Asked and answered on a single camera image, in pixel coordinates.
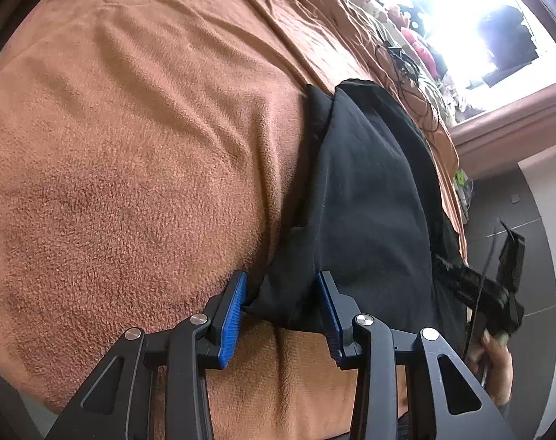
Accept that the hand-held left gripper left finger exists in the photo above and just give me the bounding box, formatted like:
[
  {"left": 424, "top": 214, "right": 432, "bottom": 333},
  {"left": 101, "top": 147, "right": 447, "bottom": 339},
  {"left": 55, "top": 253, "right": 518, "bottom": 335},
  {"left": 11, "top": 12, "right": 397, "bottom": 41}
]
[{"left": 44, "top": 271, "right": 248, "bottom": 440}]

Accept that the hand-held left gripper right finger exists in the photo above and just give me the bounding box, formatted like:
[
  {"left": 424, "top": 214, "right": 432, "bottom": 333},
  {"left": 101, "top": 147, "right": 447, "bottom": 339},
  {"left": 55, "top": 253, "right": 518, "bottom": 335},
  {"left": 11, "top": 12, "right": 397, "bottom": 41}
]
[{"left": 315, "top": 271, "right": 519, "bottom": 440}]

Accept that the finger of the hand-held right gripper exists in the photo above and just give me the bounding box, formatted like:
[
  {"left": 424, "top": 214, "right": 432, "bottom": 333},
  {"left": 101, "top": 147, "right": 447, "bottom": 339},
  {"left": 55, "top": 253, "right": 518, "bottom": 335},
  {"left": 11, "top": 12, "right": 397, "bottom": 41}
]
[{"left": 436, "top": 253, "right": 466, "bottom": 297}]

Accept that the black button shirt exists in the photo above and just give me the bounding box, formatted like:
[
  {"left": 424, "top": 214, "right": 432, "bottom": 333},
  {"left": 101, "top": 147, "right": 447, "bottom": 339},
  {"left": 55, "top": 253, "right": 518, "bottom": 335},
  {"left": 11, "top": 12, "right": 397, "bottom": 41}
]
[{"left": 243, "top": 79, "right": 473, "bottom": 363}]

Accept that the person's right hand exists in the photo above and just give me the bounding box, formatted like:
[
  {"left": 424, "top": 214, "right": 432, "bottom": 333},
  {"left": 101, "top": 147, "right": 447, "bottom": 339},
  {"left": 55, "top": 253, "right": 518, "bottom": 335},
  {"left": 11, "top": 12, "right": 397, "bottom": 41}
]
[{"left": 470, "top": 330, "right": 515, "bottom": 407}]

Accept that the white nightstand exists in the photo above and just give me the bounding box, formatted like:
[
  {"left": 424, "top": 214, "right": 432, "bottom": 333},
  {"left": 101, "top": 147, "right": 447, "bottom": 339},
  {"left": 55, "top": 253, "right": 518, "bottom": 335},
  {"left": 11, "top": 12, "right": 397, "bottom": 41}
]
[{"left": 456, "top": 182, "right": 475, "bottom": 223}]

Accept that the grey wardrobe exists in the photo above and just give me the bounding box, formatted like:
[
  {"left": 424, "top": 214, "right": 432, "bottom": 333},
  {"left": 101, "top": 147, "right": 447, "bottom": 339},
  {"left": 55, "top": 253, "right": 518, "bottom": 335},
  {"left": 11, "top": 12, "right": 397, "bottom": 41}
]
[{"left": 461, "top": 156, "right": 556, "bottom": 377}]

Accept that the pink curtain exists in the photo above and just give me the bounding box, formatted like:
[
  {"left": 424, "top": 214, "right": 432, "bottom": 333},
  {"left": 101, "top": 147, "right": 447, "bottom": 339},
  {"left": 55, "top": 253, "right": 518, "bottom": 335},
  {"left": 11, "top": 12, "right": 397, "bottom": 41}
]
[{"left": 449, "top": 69, "right": 556, "bottom": 180}]

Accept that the brown blanket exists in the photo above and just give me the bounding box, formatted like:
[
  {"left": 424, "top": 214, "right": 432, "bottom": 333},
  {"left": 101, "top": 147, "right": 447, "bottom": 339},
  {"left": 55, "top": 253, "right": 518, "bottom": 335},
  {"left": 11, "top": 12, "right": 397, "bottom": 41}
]
[{"left": 0, "top": 0, "right": 463, "bottom": 428}]

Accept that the pink cloth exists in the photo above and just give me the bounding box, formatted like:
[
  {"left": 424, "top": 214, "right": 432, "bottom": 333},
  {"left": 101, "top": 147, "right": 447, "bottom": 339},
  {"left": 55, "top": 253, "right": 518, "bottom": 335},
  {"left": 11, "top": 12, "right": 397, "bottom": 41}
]
[{"left": 404, "top": 27, "right": 437, "bottom": 70}]

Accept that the dark hanging garment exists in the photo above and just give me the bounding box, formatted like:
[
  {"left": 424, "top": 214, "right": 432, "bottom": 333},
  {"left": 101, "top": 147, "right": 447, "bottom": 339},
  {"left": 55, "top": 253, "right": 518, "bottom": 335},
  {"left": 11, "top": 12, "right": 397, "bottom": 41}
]
[{"left": 479, "top": 4, "right": 542, "bottom": 89}]

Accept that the window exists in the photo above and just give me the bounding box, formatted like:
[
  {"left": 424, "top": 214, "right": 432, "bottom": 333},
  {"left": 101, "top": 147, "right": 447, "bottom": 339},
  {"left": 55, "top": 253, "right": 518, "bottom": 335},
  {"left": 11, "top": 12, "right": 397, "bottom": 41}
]
[{"left": 374, "top": 0, "right": 556, "bottom": 120}]

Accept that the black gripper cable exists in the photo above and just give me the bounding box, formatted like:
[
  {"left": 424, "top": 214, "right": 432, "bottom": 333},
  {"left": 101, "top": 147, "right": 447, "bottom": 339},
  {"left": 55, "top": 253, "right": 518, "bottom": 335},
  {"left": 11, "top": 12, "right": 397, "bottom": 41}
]
[{"left": 463, "top": 220, "right": 505, "bottom": 363}]

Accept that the black cable tangle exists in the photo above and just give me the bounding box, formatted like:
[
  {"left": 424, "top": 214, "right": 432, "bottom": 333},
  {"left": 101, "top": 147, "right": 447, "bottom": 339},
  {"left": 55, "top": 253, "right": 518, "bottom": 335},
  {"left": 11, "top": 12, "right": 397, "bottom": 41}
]
[{"left": 376, "top": 39, "right": 444, "bottom": 132}]

